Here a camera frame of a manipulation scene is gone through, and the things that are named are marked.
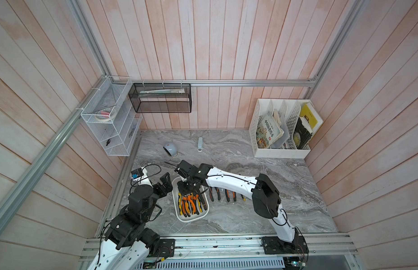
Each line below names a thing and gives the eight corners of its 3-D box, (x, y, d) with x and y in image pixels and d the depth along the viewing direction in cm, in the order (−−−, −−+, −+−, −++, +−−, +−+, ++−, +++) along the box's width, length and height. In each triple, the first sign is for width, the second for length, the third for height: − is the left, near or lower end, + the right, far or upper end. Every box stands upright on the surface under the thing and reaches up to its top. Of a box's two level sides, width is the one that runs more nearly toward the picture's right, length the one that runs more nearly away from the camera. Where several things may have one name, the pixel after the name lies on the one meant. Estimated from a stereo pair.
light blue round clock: (166, 154, 109) (163, 145, 102) (172, 150, 112) (170, 141, 104) (172, 159, 107) (169, 150, 99) (178, 154, 109) (176, 145, 102)
